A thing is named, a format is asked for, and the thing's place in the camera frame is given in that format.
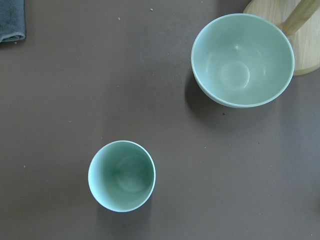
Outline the wooden mug tree stand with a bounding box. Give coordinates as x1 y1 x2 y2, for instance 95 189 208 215
243 0 320 76

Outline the grey folded cloth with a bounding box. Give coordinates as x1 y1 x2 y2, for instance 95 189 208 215
0 0 26 43

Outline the green cup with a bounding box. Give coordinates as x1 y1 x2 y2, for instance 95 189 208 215
88 140 156 213

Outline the green bowl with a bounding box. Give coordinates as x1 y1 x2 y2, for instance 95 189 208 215
190 13 295 108

